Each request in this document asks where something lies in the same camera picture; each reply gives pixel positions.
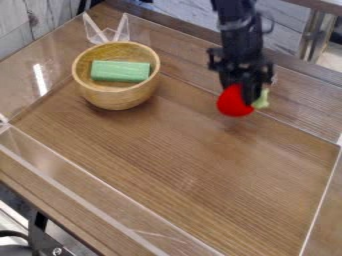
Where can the metal table leg background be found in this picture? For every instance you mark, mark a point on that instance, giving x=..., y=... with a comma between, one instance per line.
x=315, y=36

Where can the clear acrylic tray wall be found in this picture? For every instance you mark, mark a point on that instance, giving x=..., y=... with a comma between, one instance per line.
x=115, y=225

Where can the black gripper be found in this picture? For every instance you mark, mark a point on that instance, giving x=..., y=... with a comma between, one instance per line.
x=230, y=69

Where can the black table leg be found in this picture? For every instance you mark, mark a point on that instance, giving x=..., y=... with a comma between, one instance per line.
x=43, y=244

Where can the green sponge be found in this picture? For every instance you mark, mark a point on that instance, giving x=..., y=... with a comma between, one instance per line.
x=119, y=71

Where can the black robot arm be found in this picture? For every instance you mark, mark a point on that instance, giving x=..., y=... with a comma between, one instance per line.
x=239, y=25

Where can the red round fruit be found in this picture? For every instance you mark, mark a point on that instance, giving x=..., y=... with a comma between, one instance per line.
x=230, y=103

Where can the wooden bowl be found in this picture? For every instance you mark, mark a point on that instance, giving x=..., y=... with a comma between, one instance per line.
x=114, y=95

